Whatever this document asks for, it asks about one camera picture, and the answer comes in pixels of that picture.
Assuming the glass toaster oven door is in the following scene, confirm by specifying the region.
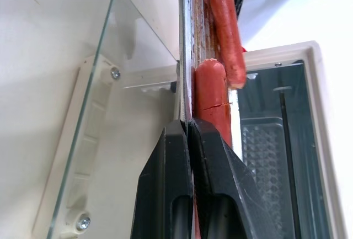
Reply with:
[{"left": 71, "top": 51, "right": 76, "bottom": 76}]
[{"left": 45, "top": 0, "right": 181, "bottom": 239}]

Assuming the cream oven door handle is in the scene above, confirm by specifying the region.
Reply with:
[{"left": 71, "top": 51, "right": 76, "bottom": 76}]
[{"left": 32, "top": 54, "right": 122, "bottom": 239}]

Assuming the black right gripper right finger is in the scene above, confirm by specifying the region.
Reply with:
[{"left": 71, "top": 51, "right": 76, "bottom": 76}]
[{"left": 189, "top": 117, "right": 277, "bottom": 239}]

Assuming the cream toaster oven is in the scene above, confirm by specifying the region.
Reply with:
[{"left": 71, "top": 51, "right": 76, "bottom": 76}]
[{"left": 121, "top": 39, "right": 353, "bottom": 239}]

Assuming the metal baking tray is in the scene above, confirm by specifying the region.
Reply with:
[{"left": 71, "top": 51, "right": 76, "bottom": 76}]
[{"left": 176, "top": 0, "right": 242, "bottom": 239}]

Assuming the black oven heating rod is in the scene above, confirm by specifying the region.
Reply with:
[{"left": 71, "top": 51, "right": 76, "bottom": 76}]
[{"left": 275, "top": 86, "right": 303, "bottom": 239}]

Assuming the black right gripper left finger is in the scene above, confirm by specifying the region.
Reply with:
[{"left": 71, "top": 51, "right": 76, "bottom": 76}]
[{"left": 130, "top": 119, "right": 194, "bottom": 239}]

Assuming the embossed metal crumb tray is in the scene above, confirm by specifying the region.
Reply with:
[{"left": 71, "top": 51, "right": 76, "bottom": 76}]
[{"left": 241, "top": 123, "right": 285, "bottom": 239}]

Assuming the short cracked red sausage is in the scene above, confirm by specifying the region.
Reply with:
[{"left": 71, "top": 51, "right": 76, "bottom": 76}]
[{"left": 194, "top": 59, "right": 233, "bottom": 147}]

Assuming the long red sausage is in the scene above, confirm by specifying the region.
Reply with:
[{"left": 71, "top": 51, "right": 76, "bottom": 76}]
[{"left": 203, "top": 0, "right": 248, "bottom": 90}]

